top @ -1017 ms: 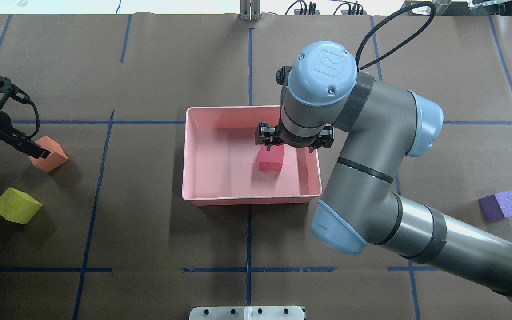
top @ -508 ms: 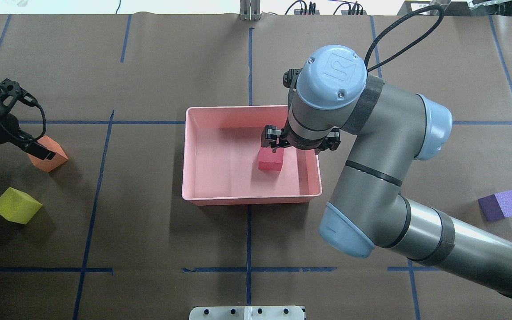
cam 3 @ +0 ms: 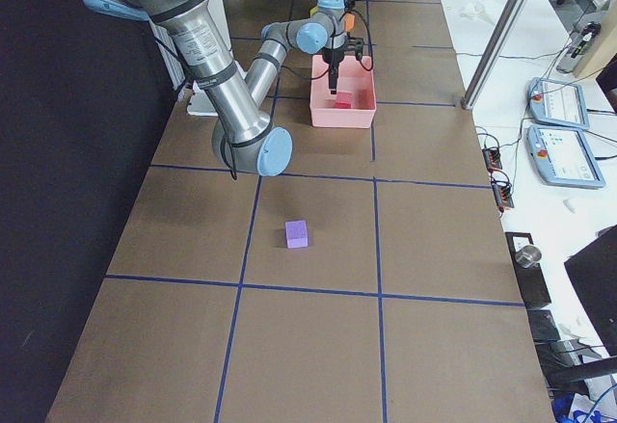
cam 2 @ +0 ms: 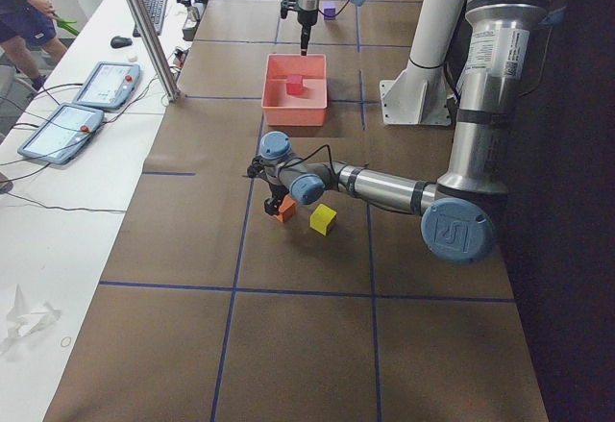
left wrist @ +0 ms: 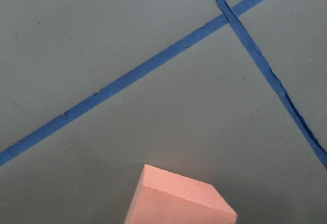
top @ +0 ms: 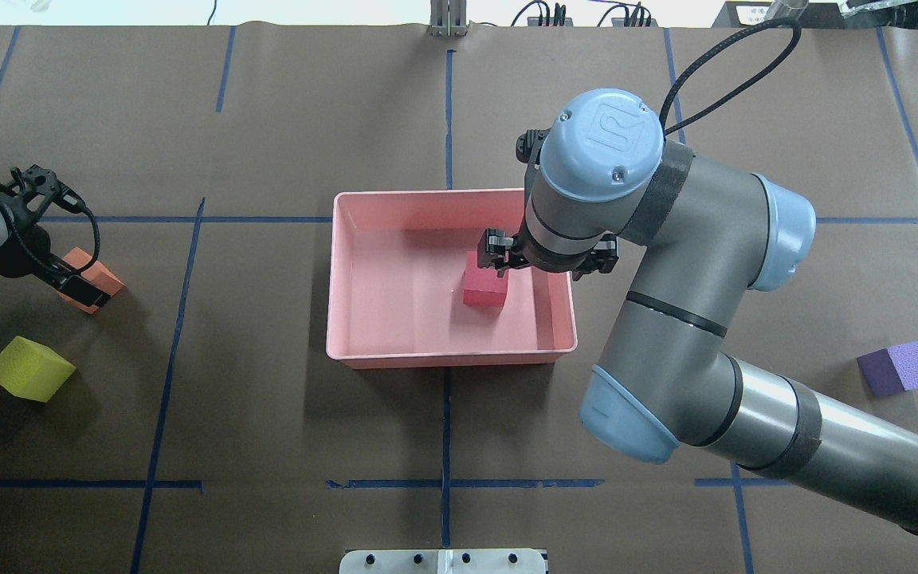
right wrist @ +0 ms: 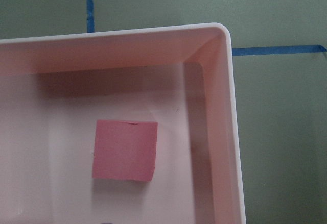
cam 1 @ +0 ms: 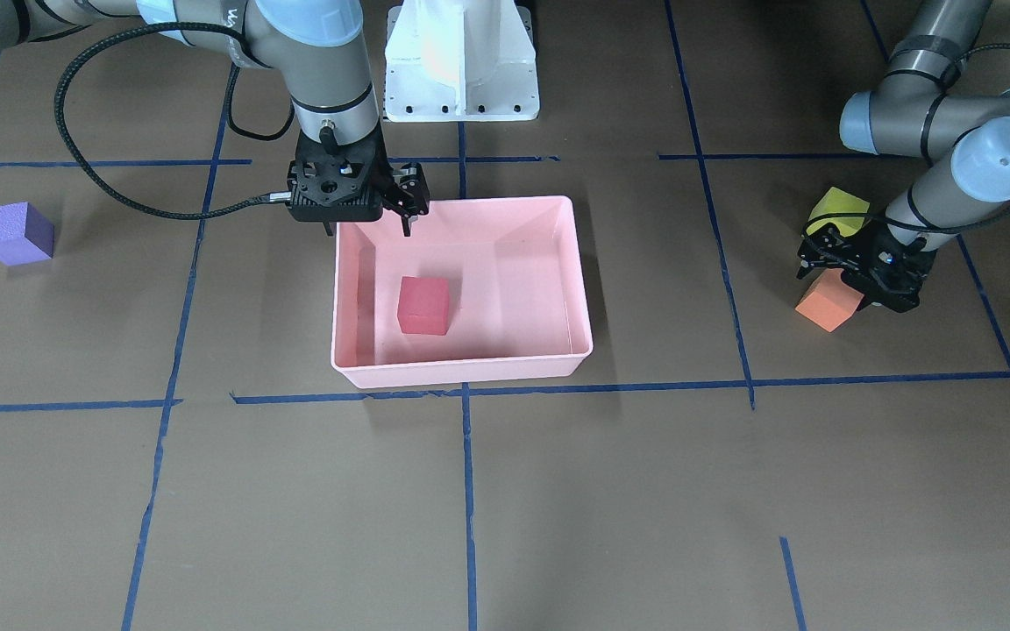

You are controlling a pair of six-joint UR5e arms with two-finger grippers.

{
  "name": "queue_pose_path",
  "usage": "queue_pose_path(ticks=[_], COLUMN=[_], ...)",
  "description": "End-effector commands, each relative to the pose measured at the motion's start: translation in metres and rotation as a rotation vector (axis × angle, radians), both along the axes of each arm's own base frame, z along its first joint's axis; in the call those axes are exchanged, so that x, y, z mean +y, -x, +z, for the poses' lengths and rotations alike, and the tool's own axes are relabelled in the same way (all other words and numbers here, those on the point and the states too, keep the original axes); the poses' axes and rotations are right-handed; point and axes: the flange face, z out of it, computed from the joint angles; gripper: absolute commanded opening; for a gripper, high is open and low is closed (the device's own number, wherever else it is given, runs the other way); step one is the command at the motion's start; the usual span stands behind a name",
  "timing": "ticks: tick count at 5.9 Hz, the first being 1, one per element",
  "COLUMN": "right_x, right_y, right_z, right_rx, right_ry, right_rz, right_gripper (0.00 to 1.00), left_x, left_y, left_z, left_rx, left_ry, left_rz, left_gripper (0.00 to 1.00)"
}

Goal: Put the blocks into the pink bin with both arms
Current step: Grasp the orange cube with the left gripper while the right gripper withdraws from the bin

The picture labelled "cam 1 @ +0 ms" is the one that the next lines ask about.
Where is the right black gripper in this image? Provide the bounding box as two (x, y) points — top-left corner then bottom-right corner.
(286, 131), (416, 238)

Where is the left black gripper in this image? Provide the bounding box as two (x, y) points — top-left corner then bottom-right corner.
(847, 221), (936, 313)

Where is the orange foam block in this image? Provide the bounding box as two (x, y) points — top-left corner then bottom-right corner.
(794, 269), (864, 332)

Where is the red foam block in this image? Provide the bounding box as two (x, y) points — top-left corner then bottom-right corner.
(396, 276), (452, 336)

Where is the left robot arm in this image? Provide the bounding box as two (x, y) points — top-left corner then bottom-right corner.
(839, 1), (1010, 313)

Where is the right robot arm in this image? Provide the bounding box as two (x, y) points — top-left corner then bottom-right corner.
(0, 1), (431, 236)

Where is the pink plastic bin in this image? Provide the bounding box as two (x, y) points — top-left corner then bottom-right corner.
(331, 195), (594, 390)

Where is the yellow foam block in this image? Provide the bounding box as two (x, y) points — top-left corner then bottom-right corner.
(803, 187), (871, 237)

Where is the purple foam block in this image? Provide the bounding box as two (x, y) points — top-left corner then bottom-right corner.
(0, 202), (55, 266)

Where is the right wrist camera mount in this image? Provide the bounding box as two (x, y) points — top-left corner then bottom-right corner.
(381, 161), (431, 220)

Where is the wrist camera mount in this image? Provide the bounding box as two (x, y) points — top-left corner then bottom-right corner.
(381, 161), (431, 220)
(796, 223), (863, 280)

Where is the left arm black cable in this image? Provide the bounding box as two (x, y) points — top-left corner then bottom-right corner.
(864, 42), (1010, 238)

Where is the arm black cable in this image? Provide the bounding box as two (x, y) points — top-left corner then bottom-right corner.
(864, 42), (1010, 238)
(53, 19), (295, 220)

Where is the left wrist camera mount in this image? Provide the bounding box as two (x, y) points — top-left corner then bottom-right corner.
(796, 223), (863, 280)

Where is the white pedestal column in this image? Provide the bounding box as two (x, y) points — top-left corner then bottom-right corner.
(382, 1), (541, 123)

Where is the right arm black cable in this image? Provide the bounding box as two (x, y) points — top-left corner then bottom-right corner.
(53, 19), (295, 220)

